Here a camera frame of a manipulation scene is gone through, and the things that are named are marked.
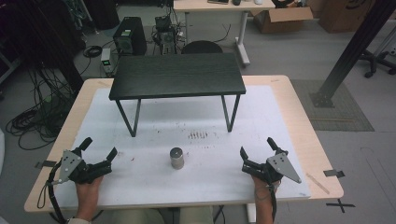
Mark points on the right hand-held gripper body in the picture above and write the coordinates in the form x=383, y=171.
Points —
x=274, y=169

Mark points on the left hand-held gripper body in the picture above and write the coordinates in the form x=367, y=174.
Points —
x=77, y=169

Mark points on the person's right hand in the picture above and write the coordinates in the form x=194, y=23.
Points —
x=263, y=188

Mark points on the person's left hand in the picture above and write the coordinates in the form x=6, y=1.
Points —
x=88, y=194

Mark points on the black tape strip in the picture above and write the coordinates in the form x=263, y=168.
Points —
x=46, y=164
x=333, y=173

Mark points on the light wooden table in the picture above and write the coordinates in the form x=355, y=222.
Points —
x=311, y=140

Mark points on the thin wooden stick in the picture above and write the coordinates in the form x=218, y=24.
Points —
x=317, y=183

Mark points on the white table leg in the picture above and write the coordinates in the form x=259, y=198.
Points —
x=251, y=214

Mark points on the white table mat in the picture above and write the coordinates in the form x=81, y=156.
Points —
x=202, y=183

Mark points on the metal cylinder weight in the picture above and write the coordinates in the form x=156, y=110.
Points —
x=176, y=159

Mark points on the person's beige trousers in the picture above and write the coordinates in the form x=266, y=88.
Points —
x=140, y=216

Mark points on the black tape cross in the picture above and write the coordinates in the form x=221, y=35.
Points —
x=340, y=205

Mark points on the grey floor mat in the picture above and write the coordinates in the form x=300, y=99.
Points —
x=345, y=118

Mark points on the white power supply unit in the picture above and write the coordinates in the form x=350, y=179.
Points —
x=106, y=59

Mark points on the small black wooden table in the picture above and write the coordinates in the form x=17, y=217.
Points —
x=177, y=74

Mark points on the black chair back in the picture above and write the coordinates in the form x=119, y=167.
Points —
x=201, y=47

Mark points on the black computer tower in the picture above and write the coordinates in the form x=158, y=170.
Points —
x=130, y=35

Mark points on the black curtain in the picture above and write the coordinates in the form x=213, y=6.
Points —
x=40, y=34

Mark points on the open cardboard box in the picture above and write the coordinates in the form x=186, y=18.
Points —
x=280, y=21

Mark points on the black office chair base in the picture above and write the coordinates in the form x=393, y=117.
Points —
x=375, y=60

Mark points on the large closed cardboard box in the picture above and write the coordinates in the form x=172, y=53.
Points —
x=342, y=15

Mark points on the black computer mouse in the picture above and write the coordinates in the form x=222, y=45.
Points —
x=236, y=2

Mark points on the white-legged wooden desk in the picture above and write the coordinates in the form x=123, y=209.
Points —
x=218, y=6

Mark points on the silver metal stand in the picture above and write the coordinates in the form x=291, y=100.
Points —
x=386, y=42

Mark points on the black keyboard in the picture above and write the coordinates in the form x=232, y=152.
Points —
x=218, y=1

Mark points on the black metal post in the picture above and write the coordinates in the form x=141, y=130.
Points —
x=351, y=53

